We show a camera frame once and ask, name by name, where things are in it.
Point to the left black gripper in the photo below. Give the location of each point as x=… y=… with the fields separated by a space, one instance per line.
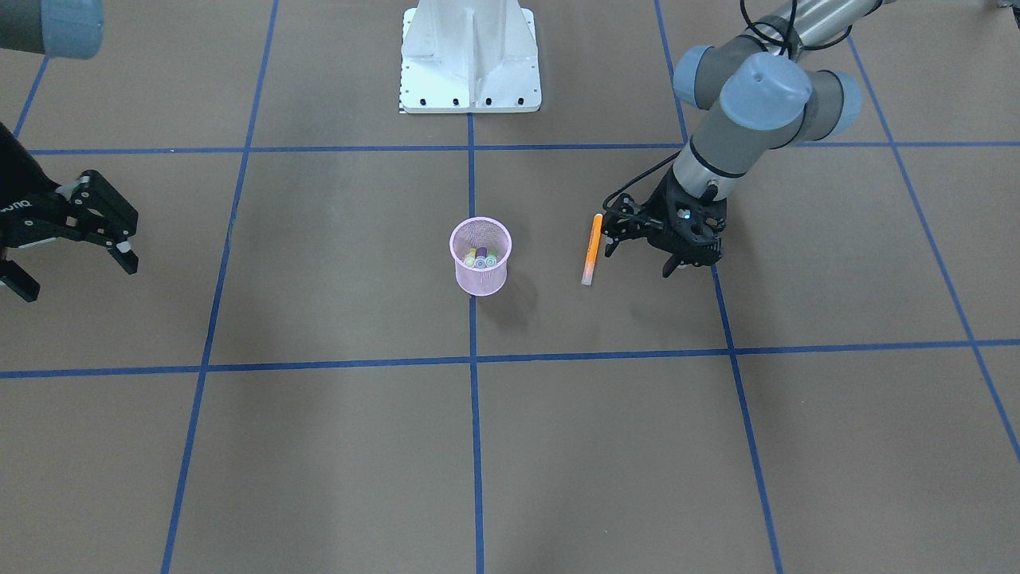
x=664 y=204

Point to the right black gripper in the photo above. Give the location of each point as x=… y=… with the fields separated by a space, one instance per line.
x=25 y=209

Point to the orange marker pen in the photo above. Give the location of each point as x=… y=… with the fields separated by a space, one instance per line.
x=592 y=250

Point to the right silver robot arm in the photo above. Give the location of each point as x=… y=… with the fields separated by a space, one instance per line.
x=60 y=29

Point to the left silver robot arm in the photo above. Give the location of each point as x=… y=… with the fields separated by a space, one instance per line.
x=757 y=97

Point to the pink mesh pen holder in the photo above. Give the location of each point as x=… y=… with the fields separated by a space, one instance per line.
x=480 y=232

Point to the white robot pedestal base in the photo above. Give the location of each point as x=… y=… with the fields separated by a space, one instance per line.
x=469 y=57

